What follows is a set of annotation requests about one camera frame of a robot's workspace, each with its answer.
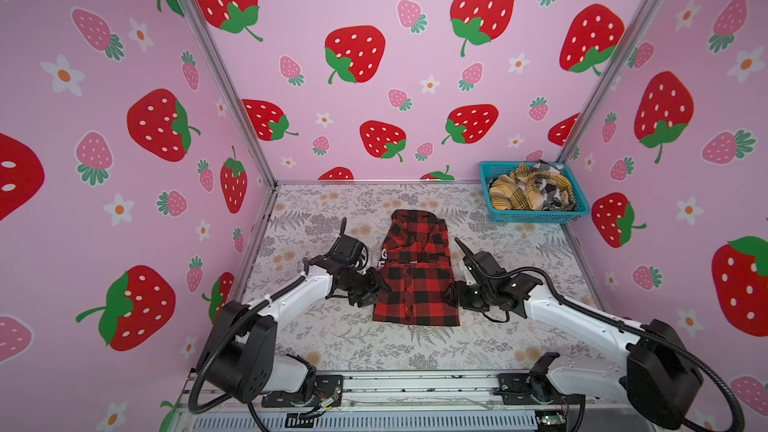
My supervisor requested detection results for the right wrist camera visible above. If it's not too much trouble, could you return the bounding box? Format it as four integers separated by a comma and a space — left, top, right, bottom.
467, 251, 509, 283

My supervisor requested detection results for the red black plaid shirt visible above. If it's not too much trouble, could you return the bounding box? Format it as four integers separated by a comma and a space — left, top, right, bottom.
372, 209, 460, 327

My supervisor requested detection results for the yellow plaid shirt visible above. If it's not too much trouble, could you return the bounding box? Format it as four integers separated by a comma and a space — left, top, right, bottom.
488, 161, 577, 212

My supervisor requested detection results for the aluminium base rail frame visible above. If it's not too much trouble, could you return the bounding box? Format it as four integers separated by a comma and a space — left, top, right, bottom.
173, 368, 682, 432

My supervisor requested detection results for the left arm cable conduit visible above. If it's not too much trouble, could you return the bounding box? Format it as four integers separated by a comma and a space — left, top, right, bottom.
187, 217, 349, 432

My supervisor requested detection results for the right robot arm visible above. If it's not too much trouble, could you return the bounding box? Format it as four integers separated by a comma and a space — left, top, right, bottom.
444, 251, 703, 430

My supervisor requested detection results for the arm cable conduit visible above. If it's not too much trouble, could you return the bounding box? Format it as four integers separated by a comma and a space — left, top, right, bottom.
453, 236, 746, 432
187, 217, 349, 432

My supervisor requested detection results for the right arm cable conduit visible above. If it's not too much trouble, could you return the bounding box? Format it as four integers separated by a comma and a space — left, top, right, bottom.
453, 236, 746, 432

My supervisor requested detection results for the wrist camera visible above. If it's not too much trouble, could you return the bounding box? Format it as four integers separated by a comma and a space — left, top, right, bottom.
329, 234, 368, 271
467, 251, 509, 283

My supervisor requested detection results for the teal plastic basket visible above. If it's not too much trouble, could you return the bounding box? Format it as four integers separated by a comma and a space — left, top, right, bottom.
479, 161, 590, 225

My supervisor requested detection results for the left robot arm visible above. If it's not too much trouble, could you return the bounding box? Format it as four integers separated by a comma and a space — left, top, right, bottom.
187, 233, 392, 414

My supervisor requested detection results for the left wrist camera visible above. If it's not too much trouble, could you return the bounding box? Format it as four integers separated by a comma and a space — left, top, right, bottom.
329, 234, 368, 271

